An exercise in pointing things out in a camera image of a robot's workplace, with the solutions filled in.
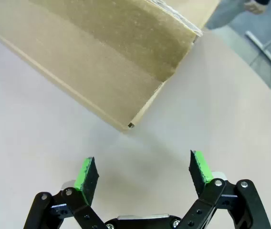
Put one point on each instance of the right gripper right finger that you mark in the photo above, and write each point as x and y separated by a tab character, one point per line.
201	171

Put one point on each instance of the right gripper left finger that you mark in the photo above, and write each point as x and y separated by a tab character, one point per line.
87	181

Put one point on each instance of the brown cardboard shipping box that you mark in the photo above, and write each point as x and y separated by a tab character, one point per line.
102	59

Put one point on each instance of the white table with metal legs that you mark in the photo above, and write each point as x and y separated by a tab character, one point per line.
261	48

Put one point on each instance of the person's left hand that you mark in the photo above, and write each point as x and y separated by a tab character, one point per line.
254	8

